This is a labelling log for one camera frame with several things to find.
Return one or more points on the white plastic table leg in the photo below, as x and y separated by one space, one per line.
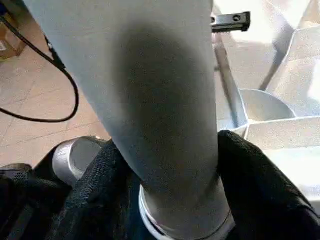
112 75

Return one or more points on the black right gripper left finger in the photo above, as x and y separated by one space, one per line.
95 195

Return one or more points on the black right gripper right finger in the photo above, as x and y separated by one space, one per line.
265 200

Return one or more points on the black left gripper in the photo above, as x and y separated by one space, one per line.
230 21

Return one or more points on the white plastic table top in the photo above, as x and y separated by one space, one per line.
287 75

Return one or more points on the brown cardboard box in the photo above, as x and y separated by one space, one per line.
10 42

